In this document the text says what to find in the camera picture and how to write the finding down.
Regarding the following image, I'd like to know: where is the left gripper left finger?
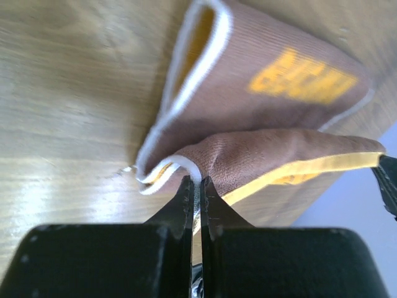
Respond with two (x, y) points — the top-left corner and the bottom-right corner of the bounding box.
(1, 176), (194, 297)

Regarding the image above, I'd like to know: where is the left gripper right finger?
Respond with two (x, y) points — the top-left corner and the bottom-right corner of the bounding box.
(200, 178), (388, 297)

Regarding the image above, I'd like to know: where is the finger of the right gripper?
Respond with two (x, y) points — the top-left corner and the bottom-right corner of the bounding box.
(371, 155), (397, 220)

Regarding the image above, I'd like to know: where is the yellow brown bear towel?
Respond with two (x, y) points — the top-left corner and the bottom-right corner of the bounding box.
(135, 1), (385, 204)

